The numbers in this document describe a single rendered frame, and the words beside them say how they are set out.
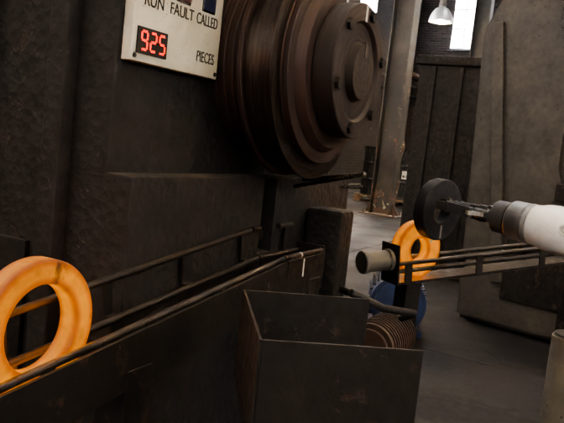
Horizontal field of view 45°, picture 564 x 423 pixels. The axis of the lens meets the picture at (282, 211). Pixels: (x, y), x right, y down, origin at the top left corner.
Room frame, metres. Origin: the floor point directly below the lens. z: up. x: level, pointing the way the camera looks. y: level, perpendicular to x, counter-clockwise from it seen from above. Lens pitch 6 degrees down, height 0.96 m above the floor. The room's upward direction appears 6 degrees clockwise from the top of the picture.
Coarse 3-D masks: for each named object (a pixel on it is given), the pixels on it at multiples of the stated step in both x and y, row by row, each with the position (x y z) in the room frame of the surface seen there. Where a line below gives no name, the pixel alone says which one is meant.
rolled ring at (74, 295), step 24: (24, 264) 0.85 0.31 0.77; (48, 264) 0.87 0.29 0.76; (0, 288) 0.81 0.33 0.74; (24, 288) 0.84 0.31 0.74; (72, 288) 0.91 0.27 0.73; (0, 312) 0.81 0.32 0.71; (72, 312) 0.92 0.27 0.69; (0, 336) 0.81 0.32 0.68; (72, 336) 0.92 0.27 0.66; (0, 360) 0.81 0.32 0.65; (48, 360) 0.90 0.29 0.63; (72, 360) 0.92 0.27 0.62
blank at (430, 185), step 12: (432, 180) 1.70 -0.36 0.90; (444, 180) 1.70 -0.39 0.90; (420, 192) 1.68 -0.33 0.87; (432, 192) 1.67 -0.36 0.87; (444, 192) 1.70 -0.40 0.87; (456, 192) 1.74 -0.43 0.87; (420, 204) 1.67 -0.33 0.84; (432, 204) 1.68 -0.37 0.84; (420, 216) 1.67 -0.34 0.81; (432, 216) 1.69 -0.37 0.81; (444, 216) 1.74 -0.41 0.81; (456, 216) 1.75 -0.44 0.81; (420, 228) 1.68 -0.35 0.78; (432, 228) 1.69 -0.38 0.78; (444, 228) 1.72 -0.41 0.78
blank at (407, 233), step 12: (408, 228) 1.80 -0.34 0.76; (396, 240) 1.80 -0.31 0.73; (408, 240) 1.80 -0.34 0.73; (420, 240) 1.86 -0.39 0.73; (432, 240) 1.85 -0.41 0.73; (408, 252) 1.80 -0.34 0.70; (420, 252) 1.86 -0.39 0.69; (432, 252) 1.85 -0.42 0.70; (420, 264) 1.83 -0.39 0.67; (432, 264) 1.85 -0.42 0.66; (420, 276) 1.83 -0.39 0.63
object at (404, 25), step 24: (408, 0) 10.29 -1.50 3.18; (480, 0) 14.80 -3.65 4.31; (408, 24) 10.27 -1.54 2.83; (480, 24) 14.77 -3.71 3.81; (408, 48) 10.12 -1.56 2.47; (480, 48) 14.74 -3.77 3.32; (408, 72) 10.19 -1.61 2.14; (384, 96) 10.29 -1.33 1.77; (408, 96) 10.31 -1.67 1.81; (384, 120) 10.35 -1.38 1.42; (384, 144) 10.33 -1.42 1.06; (384, 168) 10.31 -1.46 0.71; (384, 192) 10.29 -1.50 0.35; (384, 216) 10.07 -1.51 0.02
